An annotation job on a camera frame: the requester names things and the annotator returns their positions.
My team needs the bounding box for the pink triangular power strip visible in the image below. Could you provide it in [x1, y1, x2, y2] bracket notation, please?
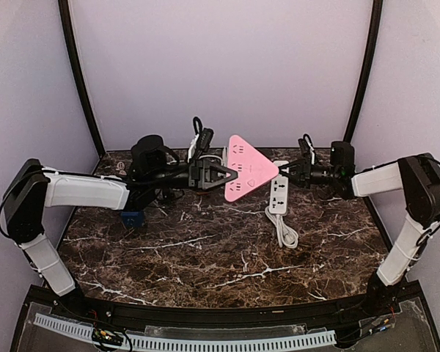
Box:
[224, 135, 279, 202]

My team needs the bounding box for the white slotted cable duct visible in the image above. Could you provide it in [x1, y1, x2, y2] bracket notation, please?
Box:
[33, 313, 337, 351]

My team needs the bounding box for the black frame right post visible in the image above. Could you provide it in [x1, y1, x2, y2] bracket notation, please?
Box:
[342, 0, 384, 143]

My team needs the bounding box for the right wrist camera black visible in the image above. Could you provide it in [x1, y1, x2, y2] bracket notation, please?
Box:
[330, 141, 355, 173]

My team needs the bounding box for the white power strip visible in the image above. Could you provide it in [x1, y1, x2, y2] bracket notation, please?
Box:
[268, 174, 288, 216]

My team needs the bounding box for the blue cube socket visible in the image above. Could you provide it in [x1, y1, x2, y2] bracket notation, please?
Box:
[120, 210, 145, 228]

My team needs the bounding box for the white strip power cord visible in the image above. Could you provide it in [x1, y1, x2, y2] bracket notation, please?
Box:
[264, 207, 300, 249]

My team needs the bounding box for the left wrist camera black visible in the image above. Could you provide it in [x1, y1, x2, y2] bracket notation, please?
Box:
[130, 134, 168, 176]

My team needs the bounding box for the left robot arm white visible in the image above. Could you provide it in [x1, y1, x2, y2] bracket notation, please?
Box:
[0, 117, 238, 297]

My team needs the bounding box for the black frame post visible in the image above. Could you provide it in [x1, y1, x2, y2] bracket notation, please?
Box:
[57, 0, 106, 158]
[342, 0, 384, 143]

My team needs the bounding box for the black frame left post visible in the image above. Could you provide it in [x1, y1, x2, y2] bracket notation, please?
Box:
[57, 0, 106, 158]

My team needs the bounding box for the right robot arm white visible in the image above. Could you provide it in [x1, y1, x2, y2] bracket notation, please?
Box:
[279, 134, 440, 287]

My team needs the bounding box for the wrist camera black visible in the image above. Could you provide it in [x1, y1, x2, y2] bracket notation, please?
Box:
[130, 134, 168, 176]
[330, 141, 355, 173]

